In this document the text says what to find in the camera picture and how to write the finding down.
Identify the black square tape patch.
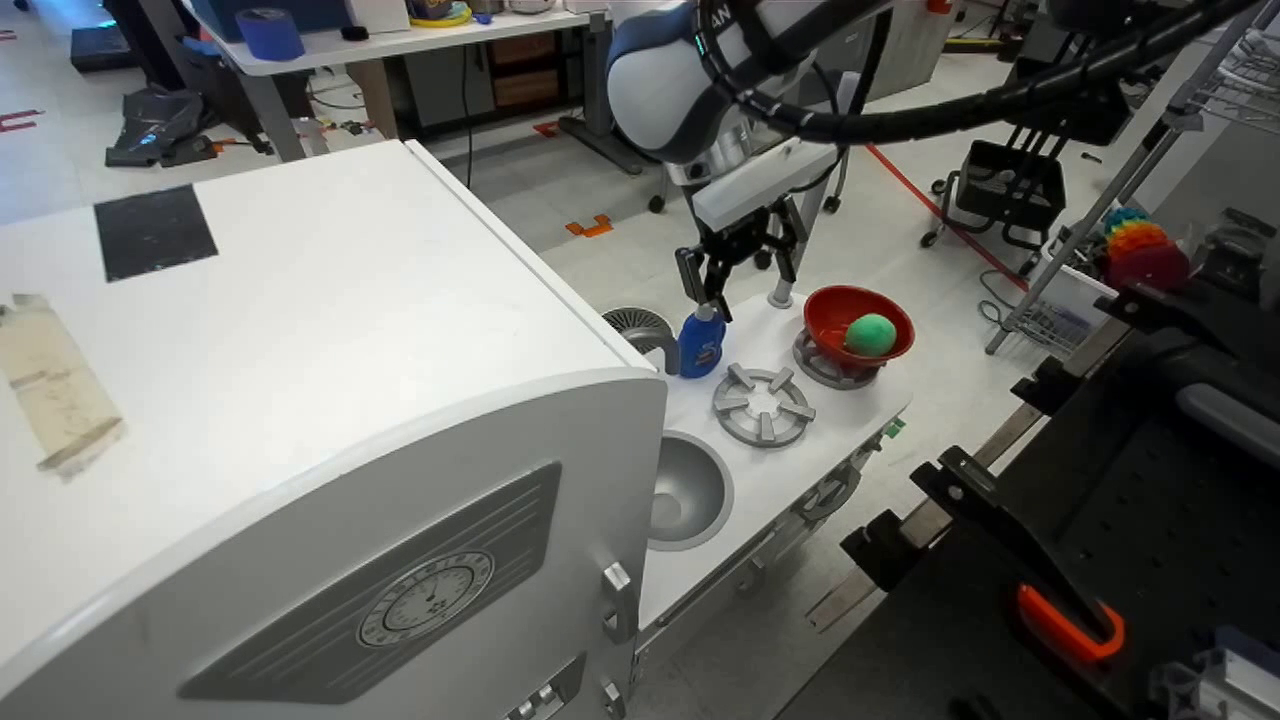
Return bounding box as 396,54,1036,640
94,181,226,287

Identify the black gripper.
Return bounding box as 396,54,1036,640
672,195,809,320

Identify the grey toy sink bowl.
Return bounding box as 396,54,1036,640
648,433,735,552

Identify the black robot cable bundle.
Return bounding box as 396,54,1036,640
692,0,1280,152

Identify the brown drawer unit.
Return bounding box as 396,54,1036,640
485,31,572,116

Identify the grey toy burner ring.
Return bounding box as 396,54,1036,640
793,333,885,391

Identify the grey toy stove grate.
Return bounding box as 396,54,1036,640
709,358,819,453

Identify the black workbench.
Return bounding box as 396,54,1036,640
773,264,1280,720

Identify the white toy kitchen counter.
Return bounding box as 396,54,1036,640
601,285,926,636

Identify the large white cabinet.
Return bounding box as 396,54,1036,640
0,136,672,720

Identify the white lab table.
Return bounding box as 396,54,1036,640
177,0,595,168

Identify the black bag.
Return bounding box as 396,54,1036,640
100,84,218,173

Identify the white box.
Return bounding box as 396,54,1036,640
1026,254,1123,343

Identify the orange clamp handle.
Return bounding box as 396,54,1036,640
1012,580,1131,672

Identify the red bowl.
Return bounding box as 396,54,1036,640
799,279,919,377

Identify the thin floor cable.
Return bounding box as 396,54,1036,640
975,272,1058,352

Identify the grey tripod pole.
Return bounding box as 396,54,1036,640
982,0,1280,358

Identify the rainbow stacking toy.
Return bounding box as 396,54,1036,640
1093,195,1197,296

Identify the green ball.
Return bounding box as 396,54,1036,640
843,312,900,358

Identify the black wheeled cart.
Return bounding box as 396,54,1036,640
918,124,1074,254

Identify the blue cup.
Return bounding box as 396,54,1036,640
676,298,732,382

